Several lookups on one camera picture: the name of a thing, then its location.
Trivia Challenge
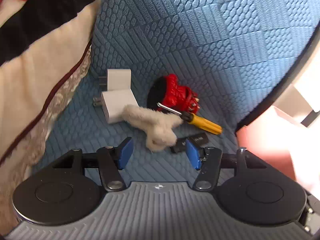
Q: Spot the blue textured chair cover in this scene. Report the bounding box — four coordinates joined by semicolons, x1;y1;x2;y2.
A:
33;0;319;184

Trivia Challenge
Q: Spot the yellow handle screwdriver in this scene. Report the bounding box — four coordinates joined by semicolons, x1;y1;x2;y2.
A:
157;102;222;135

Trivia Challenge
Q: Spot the white fluffy plush toy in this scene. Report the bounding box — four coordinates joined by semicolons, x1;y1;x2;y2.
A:
122;105;183;152

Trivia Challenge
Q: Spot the white charger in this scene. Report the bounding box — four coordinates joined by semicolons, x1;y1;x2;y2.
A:
99;69;131;91
93;89;138;124

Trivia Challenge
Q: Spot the white charger front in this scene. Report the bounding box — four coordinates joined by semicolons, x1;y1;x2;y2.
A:
93;89;138;124

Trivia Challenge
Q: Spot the red white black blanket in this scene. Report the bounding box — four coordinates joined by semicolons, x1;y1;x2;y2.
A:
1;0;100;235

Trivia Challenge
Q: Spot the pink cardboard box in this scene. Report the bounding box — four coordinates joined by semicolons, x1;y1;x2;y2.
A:
236;106;319;198

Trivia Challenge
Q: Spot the red lion dance figurine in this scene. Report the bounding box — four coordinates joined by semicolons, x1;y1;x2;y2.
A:
147;74;200;114

